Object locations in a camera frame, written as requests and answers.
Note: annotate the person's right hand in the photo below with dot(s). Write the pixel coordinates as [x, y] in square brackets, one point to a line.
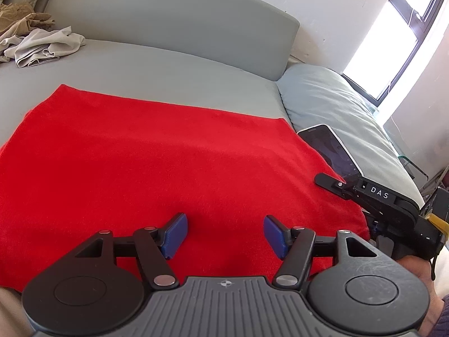
[417, 268]

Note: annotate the red pants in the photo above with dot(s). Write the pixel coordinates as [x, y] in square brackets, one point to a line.
[140, 154]

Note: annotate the glass side table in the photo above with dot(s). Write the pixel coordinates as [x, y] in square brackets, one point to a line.
[417, 170]

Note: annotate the beige garment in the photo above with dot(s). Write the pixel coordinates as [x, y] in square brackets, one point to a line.
[45, 45]

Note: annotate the grey sofa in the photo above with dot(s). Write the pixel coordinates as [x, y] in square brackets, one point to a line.
[175, 24]

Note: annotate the khaki garment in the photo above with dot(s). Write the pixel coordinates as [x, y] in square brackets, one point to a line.
[17, 17]

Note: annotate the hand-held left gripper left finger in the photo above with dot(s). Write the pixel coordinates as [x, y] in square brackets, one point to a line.
[175, 235]

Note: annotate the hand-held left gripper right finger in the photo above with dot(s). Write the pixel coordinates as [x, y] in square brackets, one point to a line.
[275, 237]

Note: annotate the light blue cushion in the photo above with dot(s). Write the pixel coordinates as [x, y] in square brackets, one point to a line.
[333, 94]

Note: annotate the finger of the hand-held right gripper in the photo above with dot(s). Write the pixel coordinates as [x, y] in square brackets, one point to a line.
[328, 181]

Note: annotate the dark-framed window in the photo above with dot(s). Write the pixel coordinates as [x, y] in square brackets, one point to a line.
[386, 49]

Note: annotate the person's right forearm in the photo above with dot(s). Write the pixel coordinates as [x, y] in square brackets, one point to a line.
[442, 319]

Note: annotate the white-cased smartphone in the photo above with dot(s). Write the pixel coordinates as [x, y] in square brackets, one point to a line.
[333, 147]

